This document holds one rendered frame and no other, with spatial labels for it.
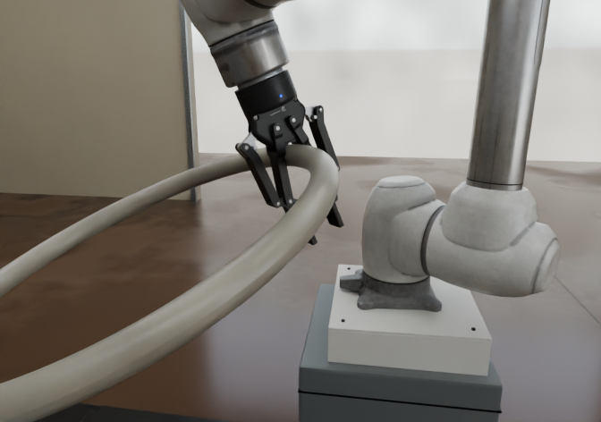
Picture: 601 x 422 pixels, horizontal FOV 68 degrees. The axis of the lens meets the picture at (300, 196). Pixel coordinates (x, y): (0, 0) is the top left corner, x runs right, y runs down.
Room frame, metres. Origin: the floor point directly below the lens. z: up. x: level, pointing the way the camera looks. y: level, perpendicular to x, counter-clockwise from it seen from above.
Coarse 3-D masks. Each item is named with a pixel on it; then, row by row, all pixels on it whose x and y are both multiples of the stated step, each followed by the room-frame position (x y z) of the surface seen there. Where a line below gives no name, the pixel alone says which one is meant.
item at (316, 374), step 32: (320, 288) 1.15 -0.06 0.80; (320, 320) 0.98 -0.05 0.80; (320, 352) 0.84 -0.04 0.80; (320, 384) 0.79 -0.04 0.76; (352, 384) 0.78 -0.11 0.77; (384, 384) 0.77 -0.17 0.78; (416, 384) 0.76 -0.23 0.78; (448, 384) 0.75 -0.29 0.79; (480, 384) 0.74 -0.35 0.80; (320, 416) 0.79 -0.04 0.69; (352, 416) 0.78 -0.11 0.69; (384, 416) 0.77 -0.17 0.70; (416, 416) 0.76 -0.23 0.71; (448, 416) 0.75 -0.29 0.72; (480, 416) 0.74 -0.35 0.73
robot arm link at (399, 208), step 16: (400, 176) 0.99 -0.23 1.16; (416, 176) 0.97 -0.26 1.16; (384, 192) 0.92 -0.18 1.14; (400, 192) 0.90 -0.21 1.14; (416, 192) 0.89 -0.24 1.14; (432, 192) 0.91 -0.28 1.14; (368, 208) 0.94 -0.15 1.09; (384, 208) 0.90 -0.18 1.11; (400, 208) 0.88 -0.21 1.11; (416, 208) 0.88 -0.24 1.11; (432, 208) 0.88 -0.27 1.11; (368, 224) 0.93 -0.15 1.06; (384, 224) 0.89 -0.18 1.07; (400, 224) 0.87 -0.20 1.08; (416, 224) 0.86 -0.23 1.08; (368, 240) 0.92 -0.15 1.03; (384, 240) 0.89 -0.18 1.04; (400, 240) 0.87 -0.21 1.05; (416, 240) 0.84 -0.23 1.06; (368, 256) 0.92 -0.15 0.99; (384, 256) 0.89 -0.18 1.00; (400, 256) 0.87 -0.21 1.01; (416, 256) 0.84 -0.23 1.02; (368, 272) 0.93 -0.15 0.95; (384, 272) 0.90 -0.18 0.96; (400, 272) 0.88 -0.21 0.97; (416, 272) 0.86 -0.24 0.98
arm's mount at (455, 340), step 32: (448, 288) 0.97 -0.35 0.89; (352, 320) 0.84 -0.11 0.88; (384, 320) 0.83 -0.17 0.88; (416, 320) 0.83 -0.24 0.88; (448, 320) 0.83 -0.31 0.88; (480, 320) 0.83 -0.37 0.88; (352, 352) 0.80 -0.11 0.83; (384, 352) 0.79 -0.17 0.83; (416, 352) 0.78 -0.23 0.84; (448, 352) 0.77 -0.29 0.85; (480, 352) 0.77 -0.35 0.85
